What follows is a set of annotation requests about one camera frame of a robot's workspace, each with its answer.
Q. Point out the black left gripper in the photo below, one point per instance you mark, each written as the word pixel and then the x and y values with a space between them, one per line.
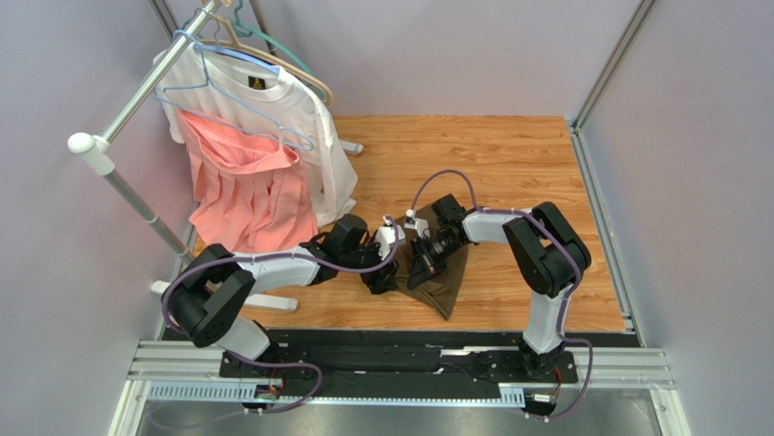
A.
pixel 379 283

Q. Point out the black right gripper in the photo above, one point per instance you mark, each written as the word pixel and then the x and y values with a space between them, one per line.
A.
pixel 422 262

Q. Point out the olive brown cloth napkin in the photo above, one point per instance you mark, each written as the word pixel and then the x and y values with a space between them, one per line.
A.
pixel 441 291

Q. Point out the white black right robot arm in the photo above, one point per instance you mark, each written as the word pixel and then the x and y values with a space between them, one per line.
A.
pixel 550 255

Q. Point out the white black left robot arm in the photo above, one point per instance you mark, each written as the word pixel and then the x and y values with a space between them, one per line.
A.
pixel 204 302

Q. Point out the pink pleated skirt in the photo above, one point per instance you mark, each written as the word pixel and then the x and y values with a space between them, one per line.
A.
pixel 253 192

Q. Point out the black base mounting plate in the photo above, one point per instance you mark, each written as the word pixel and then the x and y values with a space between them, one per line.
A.
pixel 401 365

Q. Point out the white t-shirt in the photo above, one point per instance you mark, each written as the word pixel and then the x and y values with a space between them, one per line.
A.
pixel 331 176

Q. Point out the wooden clothes hanger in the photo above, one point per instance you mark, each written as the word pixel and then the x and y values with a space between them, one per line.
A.
pixel 220 34

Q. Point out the teal clothes hanger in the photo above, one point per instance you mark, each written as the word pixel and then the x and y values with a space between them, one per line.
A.
pixel 277 53

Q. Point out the white clothes rack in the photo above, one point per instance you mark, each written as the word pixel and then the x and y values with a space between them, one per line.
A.
pixel 93 148

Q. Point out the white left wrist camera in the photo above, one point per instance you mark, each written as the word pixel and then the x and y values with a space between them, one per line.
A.
pixel 389 236

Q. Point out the blue wire hanger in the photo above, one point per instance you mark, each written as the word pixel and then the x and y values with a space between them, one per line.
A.
pixel 286 135

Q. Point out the aluminium frame rail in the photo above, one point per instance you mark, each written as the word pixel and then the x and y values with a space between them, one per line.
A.
pixel 178 371

